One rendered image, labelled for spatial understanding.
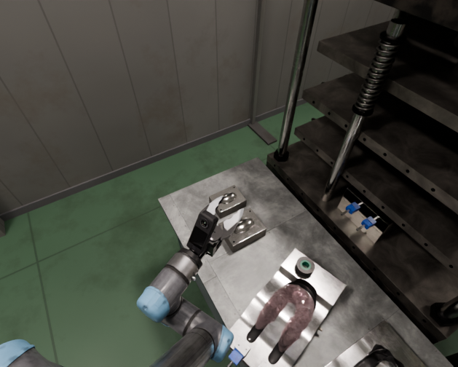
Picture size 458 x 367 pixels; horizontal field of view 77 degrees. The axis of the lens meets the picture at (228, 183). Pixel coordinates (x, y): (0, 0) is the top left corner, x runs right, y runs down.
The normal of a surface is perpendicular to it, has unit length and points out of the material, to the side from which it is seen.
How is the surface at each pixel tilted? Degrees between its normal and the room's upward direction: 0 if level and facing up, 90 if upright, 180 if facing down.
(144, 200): 0
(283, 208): 0
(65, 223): 0
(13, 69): 90
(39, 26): 90
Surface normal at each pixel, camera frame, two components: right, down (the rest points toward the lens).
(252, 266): 0.00, -0.65
